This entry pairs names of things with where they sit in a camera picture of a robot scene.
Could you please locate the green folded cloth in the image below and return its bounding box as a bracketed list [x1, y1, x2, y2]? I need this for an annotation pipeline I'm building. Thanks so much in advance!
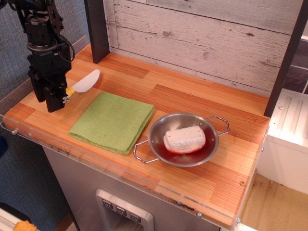
[69, 92, 154, 154]

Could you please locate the grey toy fridge cabinet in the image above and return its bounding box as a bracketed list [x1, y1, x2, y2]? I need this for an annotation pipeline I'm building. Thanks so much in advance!
[44, 148, 220, 231]

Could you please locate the white toy sink unit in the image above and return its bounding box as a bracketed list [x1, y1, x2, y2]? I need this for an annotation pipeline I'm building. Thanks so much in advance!
[257, 89, 308, 193]

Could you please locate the yellow handled toy knife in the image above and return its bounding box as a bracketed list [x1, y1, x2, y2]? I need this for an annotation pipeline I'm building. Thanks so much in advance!
[45, 69, 101, 103]

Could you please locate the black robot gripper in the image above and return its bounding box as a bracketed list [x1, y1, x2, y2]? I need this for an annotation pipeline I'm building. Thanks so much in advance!
[27, 42, 72, 113]

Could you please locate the orange object bottom left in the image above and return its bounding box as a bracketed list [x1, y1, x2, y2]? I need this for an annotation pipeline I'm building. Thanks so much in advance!
[13, 220, 38, 231]

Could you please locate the white red toy food piece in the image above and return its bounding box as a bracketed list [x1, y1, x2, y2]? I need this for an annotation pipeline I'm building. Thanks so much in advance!
[163, 126, 206, 154]

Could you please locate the dark right shelf post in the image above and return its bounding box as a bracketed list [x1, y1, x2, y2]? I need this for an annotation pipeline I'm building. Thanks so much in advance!
[264, 0, 308, 117]

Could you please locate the silver metal bowl with handles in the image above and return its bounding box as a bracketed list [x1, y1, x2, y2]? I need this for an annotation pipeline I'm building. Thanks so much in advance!
[133, 112, 230, 167]

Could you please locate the silver dispenser button panel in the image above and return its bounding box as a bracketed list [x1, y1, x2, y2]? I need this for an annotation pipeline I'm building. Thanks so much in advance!
[95, 189, 154, 231]

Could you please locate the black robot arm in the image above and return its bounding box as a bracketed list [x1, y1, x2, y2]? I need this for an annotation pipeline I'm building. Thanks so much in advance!
[8, 0, 75, 113]

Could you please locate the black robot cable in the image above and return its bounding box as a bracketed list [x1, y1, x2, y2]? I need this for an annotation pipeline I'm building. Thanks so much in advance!
[57, 35, 76, 63]

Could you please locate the clear acrylic table guard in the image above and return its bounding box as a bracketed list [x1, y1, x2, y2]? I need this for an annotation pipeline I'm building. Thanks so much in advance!
[3, 111, 270, 230]

